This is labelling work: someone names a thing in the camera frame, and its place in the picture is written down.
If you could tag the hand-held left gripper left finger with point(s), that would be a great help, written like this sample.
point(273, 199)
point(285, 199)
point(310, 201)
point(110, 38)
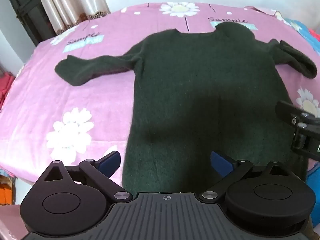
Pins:
point(111, 162)

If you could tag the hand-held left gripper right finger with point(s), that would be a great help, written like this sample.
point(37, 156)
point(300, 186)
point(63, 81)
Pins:
point(220, 163)

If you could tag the dark green sweater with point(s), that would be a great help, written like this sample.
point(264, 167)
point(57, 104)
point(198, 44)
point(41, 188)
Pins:
point(190, 85)

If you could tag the cream satin curtain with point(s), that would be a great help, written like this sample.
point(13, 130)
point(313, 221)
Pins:
point(70, 2)

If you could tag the pink floral bed sheet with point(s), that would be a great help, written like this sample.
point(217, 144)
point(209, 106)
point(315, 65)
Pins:
point(100, 85)

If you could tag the orange box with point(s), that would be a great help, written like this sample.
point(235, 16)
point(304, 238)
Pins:
point(6, 190)

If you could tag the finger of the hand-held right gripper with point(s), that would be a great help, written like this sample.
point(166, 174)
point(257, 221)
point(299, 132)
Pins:
point(287, 110)

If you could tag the dark window frame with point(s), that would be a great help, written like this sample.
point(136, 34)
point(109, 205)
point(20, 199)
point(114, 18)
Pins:
point(27, 10)

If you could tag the blue floral cloth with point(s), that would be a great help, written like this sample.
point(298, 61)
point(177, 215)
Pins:
point(303, 33)

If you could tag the red cloth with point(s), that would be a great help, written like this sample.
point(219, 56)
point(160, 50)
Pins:
point(5, 87)

